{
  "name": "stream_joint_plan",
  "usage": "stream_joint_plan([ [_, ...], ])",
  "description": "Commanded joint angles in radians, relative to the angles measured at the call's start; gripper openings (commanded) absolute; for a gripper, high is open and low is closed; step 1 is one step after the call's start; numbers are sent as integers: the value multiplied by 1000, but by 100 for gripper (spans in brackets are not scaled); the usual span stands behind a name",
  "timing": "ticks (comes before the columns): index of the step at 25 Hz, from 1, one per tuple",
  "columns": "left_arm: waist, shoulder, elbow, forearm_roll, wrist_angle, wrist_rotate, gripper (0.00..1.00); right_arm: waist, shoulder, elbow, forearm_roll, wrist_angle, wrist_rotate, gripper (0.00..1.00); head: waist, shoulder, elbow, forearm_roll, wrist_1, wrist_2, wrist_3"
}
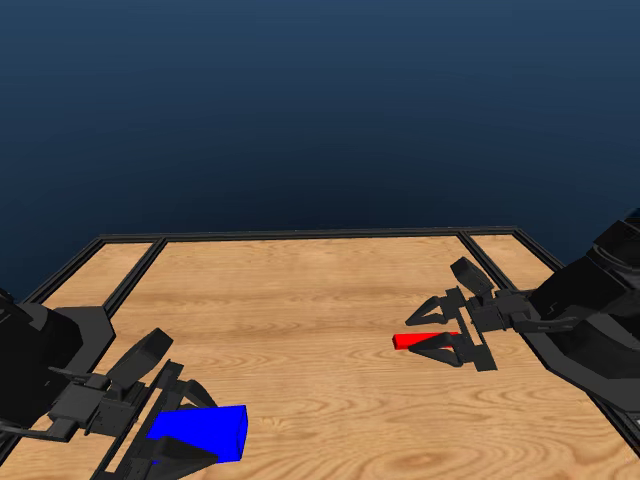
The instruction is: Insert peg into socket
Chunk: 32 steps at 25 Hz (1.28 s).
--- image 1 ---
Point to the thin red peg bar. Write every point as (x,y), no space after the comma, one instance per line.
(402,341)

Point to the blue hollow socket block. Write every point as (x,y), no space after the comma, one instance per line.
(220,430)

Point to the black table frame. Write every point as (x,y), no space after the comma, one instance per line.
(300,233)

